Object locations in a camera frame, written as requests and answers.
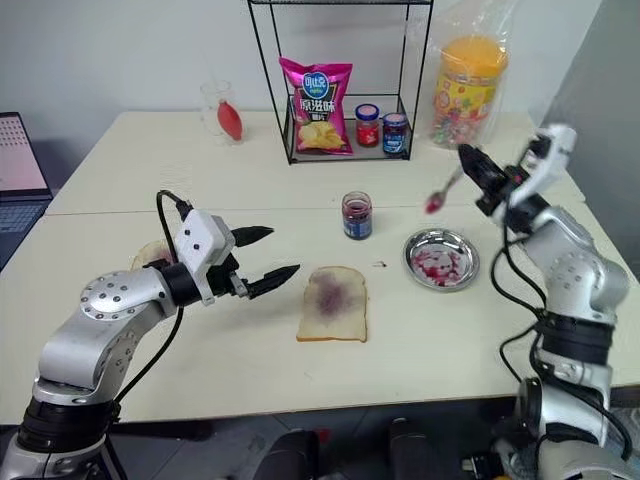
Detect open blueberry jam jar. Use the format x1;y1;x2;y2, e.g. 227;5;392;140
341;190;375;241

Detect red pointed object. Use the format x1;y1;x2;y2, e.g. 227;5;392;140
215;97;245;143

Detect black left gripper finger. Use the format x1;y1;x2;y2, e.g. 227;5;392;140
231;225;276;248
247;263;302;301

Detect black wire shelf rack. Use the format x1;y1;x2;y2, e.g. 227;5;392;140
247;0;433;166

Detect round metal plate jam stains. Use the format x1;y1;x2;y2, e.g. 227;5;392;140
403;227;481;291

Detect dark rounded shape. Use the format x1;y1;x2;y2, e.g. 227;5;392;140
268;428;322;480
386;416;437;480

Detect bread slice with jam smear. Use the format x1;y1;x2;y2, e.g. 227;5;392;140
130;239;177;272

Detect clear plastic bag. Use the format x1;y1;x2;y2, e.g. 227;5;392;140
423;0;515;152

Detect dark laptop computer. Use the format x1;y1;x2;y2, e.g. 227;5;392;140
0;111;54;272

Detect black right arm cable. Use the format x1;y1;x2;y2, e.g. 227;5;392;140
489;219;549;389

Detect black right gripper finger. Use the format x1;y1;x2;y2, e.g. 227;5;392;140
457;146;497;195
458;143;506;183

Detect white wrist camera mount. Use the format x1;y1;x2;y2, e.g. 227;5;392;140
172;209;237;307
518;124;578;202

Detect candy jar with yellow lid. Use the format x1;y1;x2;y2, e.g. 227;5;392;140
431;36;510;150

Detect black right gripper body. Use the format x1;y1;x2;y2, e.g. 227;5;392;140
474;164;527;218

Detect red lidded jam jar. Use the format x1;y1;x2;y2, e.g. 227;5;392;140
354;103;380;148

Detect small spoon with red jam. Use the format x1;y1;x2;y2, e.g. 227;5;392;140
423;166;467;216

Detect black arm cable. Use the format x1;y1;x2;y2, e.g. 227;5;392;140
112;189;195;406
489;219;549;389

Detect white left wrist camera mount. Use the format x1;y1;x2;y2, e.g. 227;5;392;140
172;209;237;307

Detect blue lidded jam jar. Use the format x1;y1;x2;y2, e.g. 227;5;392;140
381;112;408;159

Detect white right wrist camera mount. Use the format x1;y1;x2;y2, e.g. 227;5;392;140
518;124;578;202

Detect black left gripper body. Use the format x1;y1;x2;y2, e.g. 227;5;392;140
204;253;253;302

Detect pink potato chips bag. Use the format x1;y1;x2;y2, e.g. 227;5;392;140
277;56;355;157

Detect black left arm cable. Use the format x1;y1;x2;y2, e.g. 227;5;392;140
112;189;195;406

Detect clear glass cup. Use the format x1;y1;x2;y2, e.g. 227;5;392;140
199;80;240;147

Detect white bread slice purple jam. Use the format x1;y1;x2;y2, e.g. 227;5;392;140
295;265;370;345

